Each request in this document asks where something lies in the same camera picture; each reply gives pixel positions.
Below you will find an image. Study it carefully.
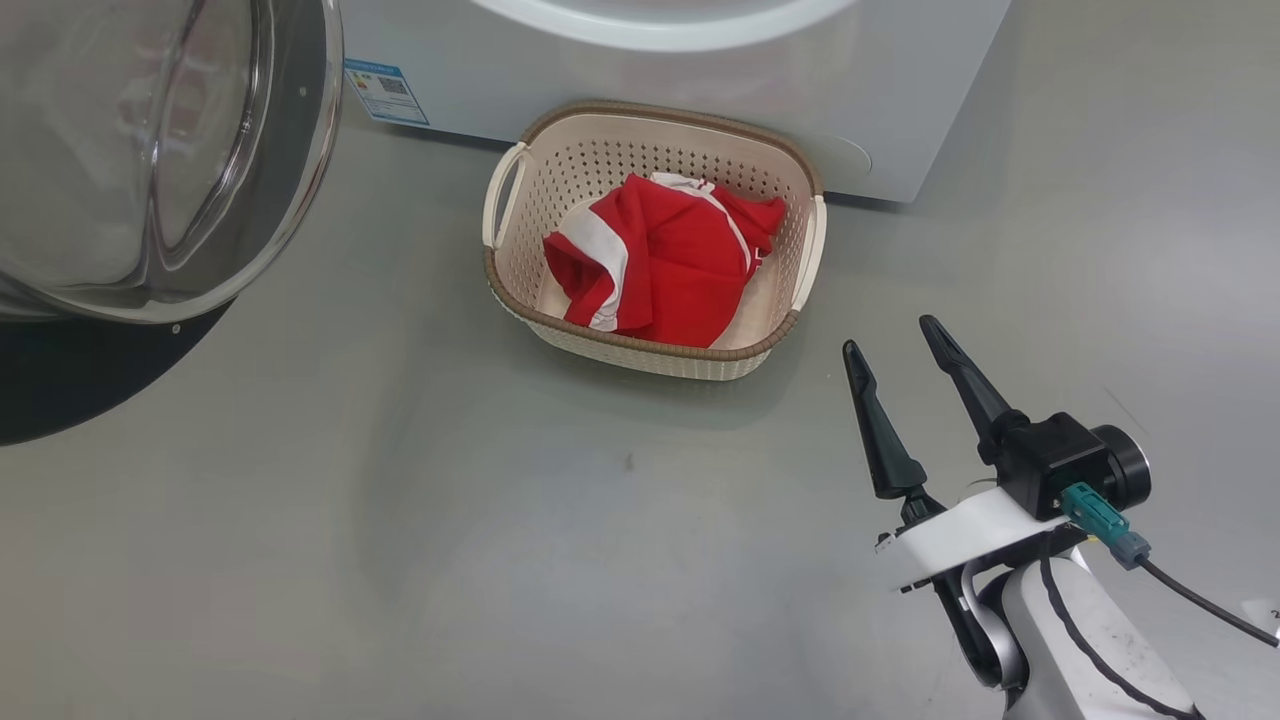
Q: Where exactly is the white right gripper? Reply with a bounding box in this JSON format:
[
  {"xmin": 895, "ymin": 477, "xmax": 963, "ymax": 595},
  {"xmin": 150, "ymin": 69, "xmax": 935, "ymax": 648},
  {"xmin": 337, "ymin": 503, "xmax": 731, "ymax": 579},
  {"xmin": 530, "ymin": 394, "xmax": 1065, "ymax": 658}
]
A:
[{"xmin": 842, "ymin": 315, "xmax": 1091, "ymax": 593}]

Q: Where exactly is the red white garment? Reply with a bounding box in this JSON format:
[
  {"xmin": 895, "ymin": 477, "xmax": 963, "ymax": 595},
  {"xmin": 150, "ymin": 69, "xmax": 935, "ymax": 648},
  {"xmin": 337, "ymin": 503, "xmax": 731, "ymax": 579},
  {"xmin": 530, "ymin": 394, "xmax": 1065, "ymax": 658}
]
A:
[{"xmin": 543, "ymin": 172, "xmax": 788, "ymax": 349}]

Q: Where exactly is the round dark glass washer door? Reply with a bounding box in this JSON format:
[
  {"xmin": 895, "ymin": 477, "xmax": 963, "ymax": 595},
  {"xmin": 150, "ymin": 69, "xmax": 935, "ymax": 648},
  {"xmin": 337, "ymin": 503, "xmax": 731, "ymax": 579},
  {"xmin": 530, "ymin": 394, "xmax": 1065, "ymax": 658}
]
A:
[{"xmin": 0, "ymin": 0, "xmax": 346, "ymax": 446}]

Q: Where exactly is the white washing machine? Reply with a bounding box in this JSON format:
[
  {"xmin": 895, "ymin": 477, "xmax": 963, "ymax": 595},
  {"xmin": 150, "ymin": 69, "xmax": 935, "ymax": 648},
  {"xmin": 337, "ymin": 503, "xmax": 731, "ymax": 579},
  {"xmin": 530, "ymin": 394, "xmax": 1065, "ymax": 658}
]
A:
[{"xmin": 340, "ymin": 0, "xmax": 1013, "ymax": 204}]

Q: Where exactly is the cream perforated laundry basket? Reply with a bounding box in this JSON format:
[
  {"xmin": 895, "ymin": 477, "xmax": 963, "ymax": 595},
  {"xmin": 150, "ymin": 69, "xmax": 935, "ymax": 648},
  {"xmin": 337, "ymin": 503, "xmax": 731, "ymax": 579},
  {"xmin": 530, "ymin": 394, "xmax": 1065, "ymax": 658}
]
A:
[{"xmin": 482, "ymin": 100, "xmax": 829, "ymax": 382}]

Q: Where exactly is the blue white energy label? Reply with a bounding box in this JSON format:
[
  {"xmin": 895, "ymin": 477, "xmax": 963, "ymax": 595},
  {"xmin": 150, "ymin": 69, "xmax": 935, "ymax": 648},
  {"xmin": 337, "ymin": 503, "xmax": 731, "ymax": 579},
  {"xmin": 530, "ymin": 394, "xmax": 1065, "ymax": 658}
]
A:
[{"xmin": 344, "ymin": 58, "xmax": 431, "ymax": 127}]

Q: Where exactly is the black cable with teal plug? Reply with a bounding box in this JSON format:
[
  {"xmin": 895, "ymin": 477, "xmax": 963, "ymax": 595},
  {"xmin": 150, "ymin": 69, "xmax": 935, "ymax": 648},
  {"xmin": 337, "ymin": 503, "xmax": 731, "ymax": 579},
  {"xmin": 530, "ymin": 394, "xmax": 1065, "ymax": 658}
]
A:
[{"xmin": 1060, "ymin": 482, "xmax": 1280, "ymax": 649}]

